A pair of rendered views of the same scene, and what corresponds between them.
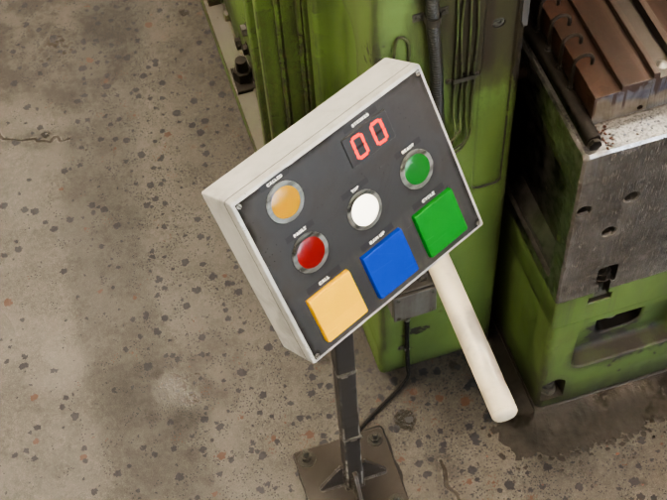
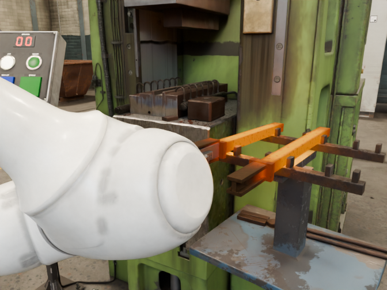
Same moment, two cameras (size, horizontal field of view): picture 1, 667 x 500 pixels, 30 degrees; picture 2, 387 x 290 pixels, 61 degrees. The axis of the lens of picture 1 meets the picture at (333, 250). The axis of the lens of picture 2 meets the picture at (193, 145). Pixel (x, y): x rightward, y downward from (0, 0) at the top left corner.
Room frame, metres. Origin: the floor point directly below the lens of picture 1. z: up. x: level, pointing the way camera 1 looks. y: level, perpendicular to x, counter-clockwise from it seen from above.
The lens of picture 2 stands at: (0.53, -1.38, 1.14)
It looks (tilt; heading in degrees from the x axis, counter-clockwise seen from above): 17 degrees down; 42
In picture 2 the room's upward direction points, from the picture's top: straight up
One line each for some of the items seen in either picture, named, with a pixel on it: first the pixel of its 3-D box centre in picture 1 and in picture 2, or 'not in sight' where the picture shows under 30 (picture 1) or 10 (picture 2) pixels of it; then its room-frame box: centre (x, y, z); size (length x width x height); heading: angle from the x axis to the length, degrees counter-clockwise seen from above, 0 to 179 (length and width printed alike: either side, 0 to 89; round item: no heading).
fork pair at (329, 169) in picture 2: not in sight; (356, 157); (1.22, -1.20, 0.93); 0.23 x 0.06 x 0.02; 4
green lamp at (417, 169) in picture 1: (416, 169); (34, 62); (1.05, -0.13, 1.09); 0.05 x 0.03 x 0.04; 104
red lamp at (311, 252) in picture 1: (310, 252); not in sight; (0.92, 0.03, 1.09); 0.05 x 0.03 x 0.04; 104
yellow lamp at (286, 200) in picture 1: (285, 201); not in sight; (0.96, 0.06, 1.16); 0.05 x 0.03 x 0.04; 104
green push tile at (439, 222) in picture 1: (438, 221); (30, 87); (1.01, -0.15, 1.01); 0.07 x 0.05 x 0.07; 129
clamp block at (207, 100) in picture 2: not in sight; (207, 108); (1.36, -0.68, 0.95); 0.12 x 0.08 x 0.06; 14
